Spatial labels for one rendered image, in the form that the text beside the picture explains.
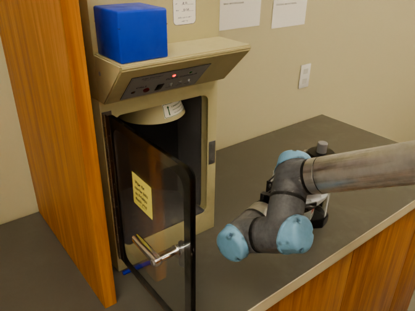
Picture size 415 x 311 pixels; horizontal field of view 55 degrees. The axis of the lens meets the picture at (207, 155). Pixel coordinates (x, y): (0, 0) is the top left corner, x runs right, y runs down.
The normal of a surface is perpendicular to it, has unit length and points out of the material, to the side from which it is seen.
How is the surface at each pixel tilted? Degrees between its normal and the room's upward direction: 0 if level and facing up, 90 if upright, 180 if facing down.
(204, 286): 0
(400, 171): 91
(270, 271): 0
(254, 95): 90
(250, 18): 90
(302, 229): 64
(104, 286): 90
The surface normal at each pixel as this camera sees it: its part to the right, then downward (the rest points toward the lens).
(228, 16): 0.62, 0.37
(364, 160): -0.70, -0.40
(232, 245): -0.61, 0.36
